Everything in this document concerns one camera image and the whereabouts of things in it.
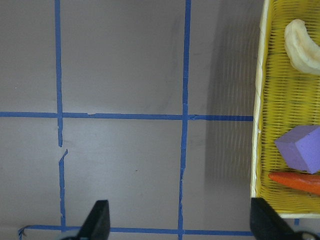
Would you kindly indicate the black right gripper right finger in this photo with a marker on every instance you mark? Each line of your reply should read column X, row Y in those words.
column 266, row 224

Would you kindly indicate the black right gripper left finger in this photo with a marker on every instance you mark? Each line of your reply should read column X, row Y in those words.
column 97, row 225

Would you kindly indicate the orange carrot toy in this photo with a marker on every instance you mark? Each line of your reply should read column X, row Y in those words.
column 303, row 182

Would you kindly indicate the purple foam cube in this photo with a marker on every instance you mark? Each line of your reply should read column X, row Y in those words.
column 300, row 148

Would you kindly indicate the pale banana toy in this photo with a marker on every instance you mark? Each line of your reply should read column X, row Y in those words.
column 303, row 52

